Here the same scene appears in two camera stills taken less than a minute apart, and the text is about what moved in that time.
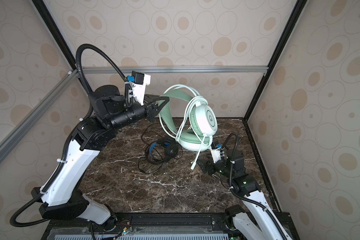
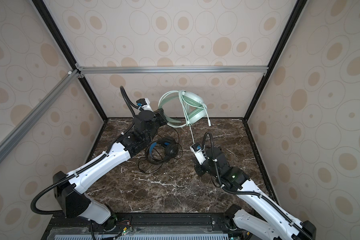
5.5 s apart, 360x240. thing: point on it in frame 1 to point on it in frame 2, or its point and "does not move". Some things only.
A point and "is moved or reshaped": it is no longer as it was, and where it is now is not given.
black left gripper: [152, 108] to [160, 115]
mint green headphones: [189, 117] is moved or reshaped
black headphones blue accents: [171, 149] does not move
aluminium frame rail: [177, 70] does not move
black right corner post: [298, 7] does not move
